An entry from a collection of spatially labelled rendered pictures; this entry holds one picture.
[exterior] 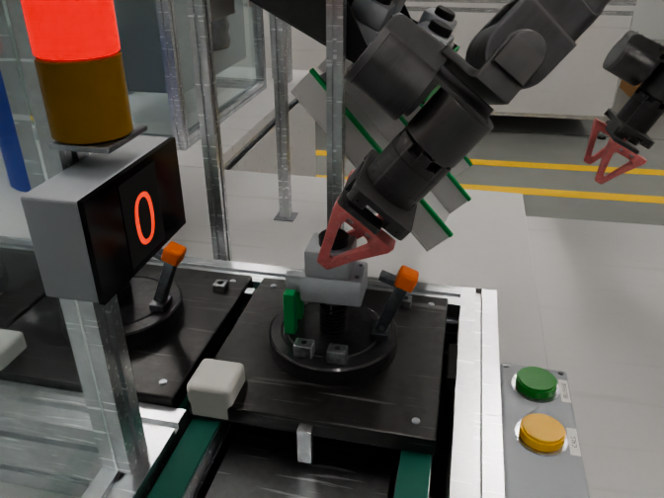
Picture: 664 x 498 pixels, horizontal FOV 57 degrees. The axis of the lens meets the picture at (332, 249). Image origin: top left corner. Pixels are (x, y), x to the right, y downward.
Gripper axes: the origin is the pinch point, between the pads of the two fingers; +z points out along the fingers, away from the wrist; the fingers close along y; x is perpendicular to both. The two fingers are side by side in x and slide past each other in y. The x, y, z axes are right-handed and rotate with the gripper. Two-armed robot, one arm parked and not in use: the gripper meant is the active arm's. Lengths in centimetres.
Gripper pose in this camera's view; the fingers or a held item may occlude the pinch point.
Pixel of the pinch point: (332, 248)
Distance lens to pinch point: 61.3
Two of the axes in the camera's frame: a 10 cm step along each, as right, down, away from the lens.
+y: -2.1, 4.7, -8.6
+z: -6.0, 6.3, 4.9
